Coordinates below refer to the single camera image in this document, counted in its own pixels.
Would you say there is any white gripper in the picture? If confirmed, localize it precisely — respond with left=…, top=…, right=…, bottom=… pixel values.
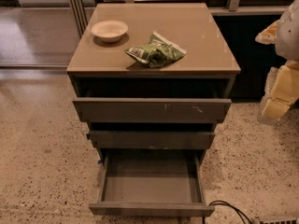
left=256, top=61, right=299, bottom=126

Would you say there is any grey drawer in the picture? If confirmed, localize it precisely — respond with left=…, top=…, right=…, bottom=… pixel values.
left=73, top=97, right=231, bottom=123
left=90, top=149, right=214, bottom=217
left=88, top=131, right=215, bottom=149

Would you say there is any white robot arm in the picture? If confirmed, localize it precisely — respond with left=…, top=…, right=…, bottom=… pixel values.
left=255, top=0, right=299, bottom=124

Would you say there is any grey drawer cabinet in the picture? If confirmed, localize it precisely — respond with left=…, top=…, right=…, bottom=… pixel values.
left=66, top=2, right=242, bottom=166

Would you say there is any floor vent grille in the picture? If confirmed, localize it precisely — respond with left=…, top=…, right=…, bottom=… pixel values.
left=252, top=216, right=299, bottom=224

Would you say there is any green chip bag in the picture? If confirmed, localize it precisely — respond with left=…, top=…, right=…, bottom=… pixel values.
left=125, top=32, right=187, bottom=68

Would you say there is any white bowl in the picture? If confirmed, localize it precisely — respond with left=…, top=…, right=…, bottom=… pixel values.
left=91, top=20, right=128, bottom=43

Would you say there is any black cable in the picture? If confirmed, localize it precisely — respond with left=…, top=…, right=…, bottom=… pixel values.
left=201, top=200, right=253, bottom=224

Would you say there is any metal window frame post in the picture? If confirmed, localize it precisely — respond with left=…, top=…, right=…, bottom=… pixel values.
left=68, top=0, right=88, bottom=36

